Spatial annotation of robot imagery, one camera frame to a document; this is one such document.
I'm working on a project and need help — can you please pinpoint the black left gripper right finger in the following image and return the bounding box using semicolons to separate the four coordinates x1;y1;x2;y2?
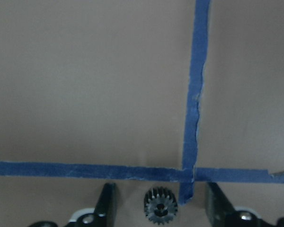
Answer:
205;182;235;227

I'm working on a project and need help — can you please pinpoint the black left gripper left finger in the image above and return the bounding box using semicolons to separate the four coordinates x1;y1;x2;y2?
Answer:
94;183;117;227

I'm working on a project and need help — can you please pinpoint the black bearing gear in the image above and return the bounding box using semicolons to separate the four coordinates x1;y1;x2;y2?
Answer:
143;187;178;225

